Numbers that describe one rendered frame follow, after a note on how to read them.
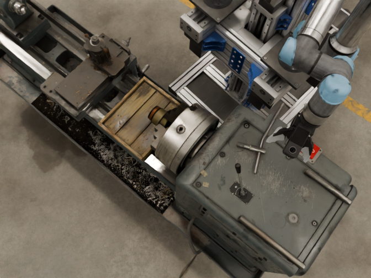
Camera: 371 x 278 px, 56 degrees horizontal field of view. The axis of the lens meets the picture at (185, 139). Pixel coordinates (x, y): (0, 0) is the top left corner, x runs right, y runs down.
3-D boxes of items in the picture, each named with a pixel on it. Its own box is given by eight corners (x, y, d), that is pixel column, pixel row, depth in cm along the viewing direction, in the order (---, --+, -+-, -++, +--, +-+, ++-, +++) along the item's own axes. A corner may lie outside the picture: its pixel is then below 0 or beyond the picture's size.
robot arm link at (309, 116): (328, 122, 101) (302, 109, 102) (321, 131, 104) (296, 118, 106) (334, 105, 105) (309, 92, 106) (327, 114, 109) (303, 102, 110)
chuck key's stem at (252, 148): (236, 146, 139) (264, 155, 138) (237, 145, 137) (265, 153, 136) (237, 142, 140) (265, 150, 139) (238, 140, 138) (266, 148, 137)
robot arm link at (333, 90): (357, 79, 96) (349, 99, 91) (336, 103, 105) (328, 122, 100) (330, 66, 97) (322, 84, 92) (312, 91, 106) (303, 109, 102)
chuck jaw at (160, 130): (178, 137, 156) (160, 156, 152) (177, 141, 160) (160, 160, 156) (159, 122, 158) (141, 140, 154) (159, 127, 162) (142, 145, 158)
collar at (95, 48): (108, 44, 169) (107, 40, 166) (96, 54, 167) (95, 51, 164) (96, 35, 170) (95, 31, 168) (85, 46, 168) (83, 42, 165)
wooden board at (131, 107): (187, 111, 186) (187, 108, 182) (142, 161, 176) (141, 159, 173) (144, 79, 192) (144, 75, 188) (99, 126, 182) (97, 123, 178)
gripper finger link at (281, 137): (270, 132, 126) (293, 128, 119) (265, 144, 123) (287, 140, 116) (266, 126, 125) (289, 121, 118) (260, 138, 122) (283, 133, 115)
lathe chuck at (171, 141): (213, 123, 175) (213, 106, 144) (174, 172, 172) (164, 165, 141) (200, 112, 176) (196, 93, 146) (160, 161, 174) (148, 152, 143)
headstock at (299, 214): (326, 199, 173) (367, 182, 136) (271, 279, 160) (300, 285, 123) (230, 127, 184) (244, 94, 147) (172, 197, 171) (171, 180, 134)
